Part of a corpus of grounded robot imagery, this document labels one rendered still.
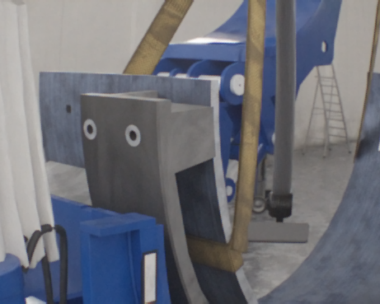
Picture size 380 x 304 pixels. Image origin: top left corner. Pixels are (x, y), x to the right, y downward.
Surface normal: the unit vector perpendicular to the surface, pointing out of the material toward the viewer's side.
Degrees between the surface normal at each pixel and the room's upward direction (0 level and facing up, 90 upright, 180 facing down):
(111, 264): 90
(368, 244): 35
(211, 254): 115
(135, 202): 103
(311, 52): 90
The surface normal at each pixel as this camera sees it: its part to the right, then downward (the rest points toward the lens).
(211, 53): -0.66, -0.03
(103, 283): 0.74, 0.11
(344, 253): -0.37, -0.76
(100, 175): -0.68, 0.28
